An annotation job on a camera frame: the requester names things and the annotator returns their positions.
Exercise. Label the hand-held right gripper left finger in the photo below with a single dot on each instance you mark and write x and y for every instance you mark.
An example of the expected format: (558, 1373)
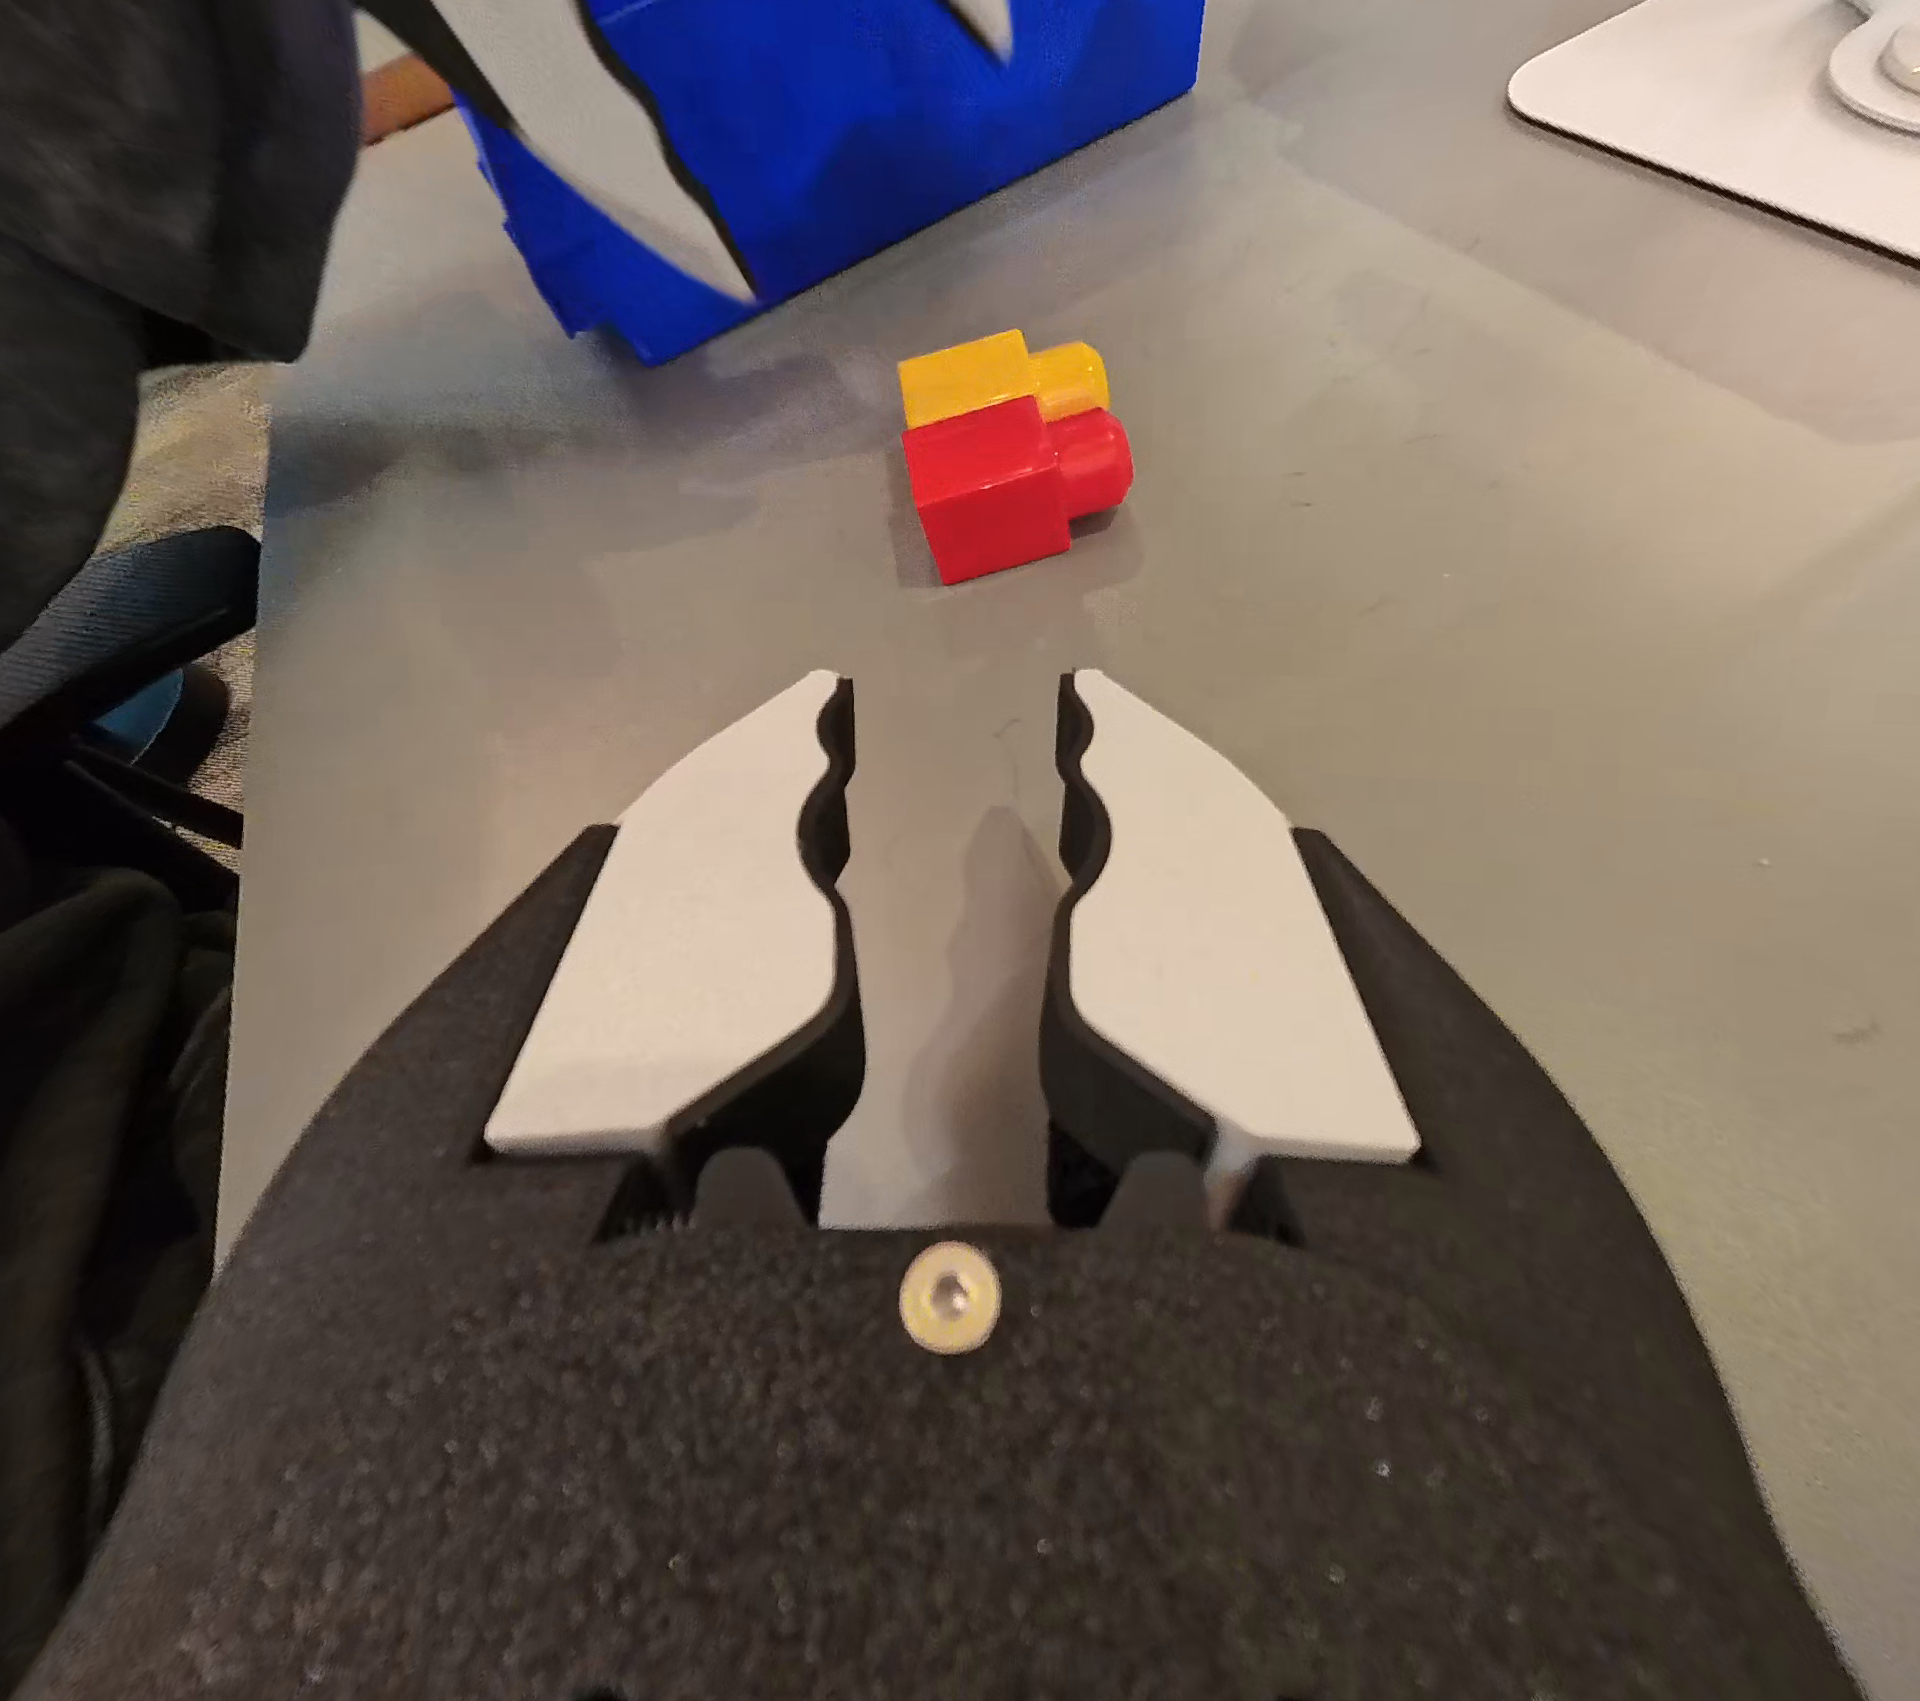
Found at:
(676, 952)

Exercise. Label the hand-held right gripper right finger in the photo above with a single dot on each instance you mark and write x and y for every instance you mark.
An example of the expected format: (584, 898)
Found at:
(1229, 952)

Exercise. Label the blue divided plastic bin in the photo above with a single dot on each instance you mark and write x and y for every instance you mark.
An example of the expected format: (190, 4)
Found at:
(1051, 6)

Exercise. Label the red tall toy block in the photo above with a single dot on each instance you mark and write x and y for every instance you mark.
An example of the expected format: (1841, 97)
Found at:
(1005, 501)

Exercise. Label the yellow toy block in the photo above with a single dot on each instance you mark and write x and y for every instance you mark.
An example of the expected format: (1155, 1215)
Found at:
(973, 380)

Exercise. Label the grey desk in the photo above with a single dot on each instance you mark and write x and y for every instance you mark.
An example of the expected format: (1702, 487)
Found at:
(1425, 456)

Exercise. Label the black office chair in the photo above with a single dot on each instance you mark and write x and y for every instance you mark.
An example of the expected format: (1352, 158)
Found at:
(119, 619)

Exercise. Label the white folding book stand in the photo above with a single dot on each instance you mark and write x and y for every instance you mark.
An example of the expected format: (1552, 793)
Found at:
(1726, 97)

